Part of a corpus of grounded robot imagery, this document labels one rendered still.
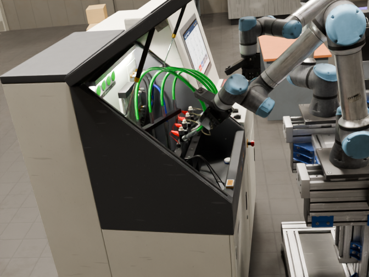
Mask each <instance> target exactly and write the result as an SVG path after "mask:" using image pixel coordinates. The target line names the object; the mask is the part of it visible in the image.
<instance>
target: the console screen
mask: <svg viewBox="0 0 369 277"><path fill-rule="evenodd" d="M179 32H180V35H181V38H182V41H183V44H184V47H185V49H186V52H187V55H188V59H189V61H190V64H191V67H192V69H195V70H197V71H199V72H201V73H203V74H204V75H206V76H207V75H208V73H209V70H210V68H211V66H212V64H211V60H210V57H209V54H208V51H207V48H206V45H205V42H204V39H203V36H202V33H201V30H200V27H199V24H198V21H197V17H196V15H195V13H193V15H192V16H191V17H190V18H189V19H188V20H187V22H186V23H185V24H184V25H183V26H182V27H181V29H180V30H179ZM196 81H197V84H198V87H199V88H200V87H202V86H203V84H202V83H200V82H199V81H198V80H197V79H196Z"/></svg>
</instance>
